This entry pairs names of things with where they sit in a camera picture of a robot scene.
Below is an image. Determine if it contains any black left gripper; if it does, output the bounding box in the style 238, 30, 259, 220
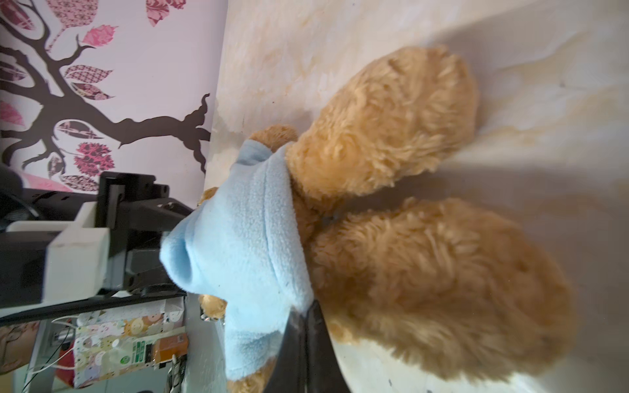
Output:
95, 172, 192, 295

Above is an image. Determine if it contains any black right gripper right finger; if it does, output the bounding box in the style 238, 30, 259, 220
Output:
306, 301, 351, 393

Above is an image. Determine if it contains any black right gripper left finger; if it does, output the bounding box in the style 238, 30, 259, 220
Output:
264, 309, 307, 393

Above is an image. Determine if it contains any light blue fleece hoodie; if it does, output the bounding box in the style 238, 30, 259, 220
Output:
160, 140, 314, 381

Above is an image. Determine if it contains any tan plush teddy bear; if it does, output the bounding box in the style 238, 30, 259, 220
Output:
196, 45, 578, 393

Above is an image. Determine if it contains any patterned box with orange item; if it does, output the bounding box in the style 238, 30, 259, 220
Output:
72, 297, 185, 389

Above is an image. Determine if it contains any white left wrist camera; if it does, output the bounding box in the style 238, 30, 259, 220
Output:
1, 201, 110, 318

